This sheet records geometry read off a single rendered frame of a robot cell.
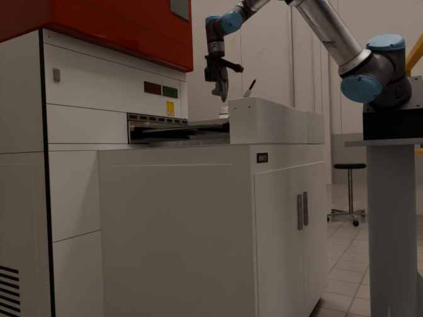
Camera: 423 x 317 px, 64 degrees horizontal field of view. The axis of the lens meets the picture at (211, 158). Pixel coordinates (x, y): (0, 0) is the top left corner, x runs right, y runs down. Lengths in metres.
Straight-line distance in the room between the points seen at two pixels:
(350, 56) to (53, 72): 0.96
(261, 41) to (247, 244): 8.20
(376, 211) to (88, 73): 1.17
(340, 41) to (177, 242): 0.81
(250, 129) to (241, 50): 8.22
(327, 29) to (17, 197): 1.18
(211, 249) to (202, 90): 8.67
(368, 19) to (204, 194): 7.62
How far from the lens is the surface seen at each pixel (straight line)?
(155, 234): 1.19
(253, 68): 8.96
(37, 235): 1.33
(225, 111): 2.01
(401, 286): 1.45
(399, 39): 1.32
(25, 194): 1.35
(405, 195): 1.39
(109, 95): 1.42
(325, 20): 1.17
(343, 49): 1.18
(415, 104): 1.40
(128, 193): 1.25
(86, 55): 1.38
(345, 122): 8.10
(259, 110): 1.05
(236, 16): 1.46
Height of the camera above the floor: 0.80
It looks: 1 degrees down
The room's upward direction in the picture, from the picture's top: 2 degrees counter-clockwise
